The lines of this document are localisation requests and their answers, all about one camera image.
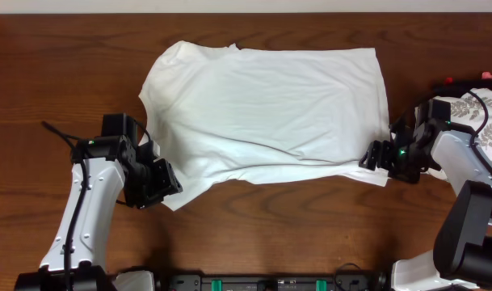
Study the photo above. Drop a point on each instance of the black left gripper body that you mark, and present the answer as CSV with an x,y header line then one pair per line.
x,y
149,183

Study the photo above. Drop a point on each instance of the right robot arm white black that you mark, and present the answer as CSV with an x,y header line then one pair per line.
x,y
461,258

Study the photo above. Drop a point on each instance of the black mounting rail with clamps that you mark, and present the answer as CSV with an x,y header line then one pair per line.
x,y
347,278

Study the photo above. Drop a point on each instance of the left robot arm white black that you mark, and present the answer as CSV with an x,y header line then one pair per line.
x,y
104,167

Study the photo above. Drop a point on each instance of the black garment with red details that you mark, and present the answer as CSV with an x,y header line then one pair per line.
x,y
458,87

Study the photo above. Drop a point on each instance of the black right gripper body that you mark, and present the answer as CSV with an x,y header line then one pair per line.
x,y
404,162

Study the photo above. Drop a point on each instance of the white printed t-shirt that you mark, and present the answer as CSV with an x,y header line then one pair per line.
x,y
260,116

